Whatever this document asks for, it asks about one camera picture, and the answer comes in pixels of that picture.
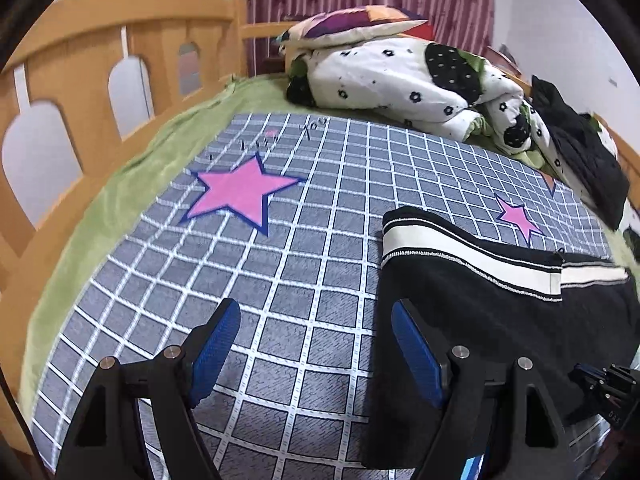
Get black pants with white stripe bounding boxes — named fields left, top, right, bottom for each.
left=362, top=206, right=639, bottom=470

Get black quilted jacket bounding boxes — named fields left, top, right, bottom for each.
left=530, top=76, right=629, bottom=231

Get blue checkered bed sheet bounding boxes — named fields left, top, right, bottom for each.
left=32, top=114, right=610, bottom=479

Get green fleece blanket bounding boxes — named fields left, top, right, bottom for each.
left=16, top=72, right=640, bottom=411

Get white strawberry print duvet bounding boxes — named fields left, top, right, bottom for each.
left=284, top=34, right=622, bottom=191

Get purple orange pillow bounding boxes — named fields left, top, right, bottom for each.
left=277, top=4, right=435, bottom=50

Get wooden bed frame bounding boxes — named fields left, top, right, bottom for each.
left=1, top=0, right=625, bottom=406

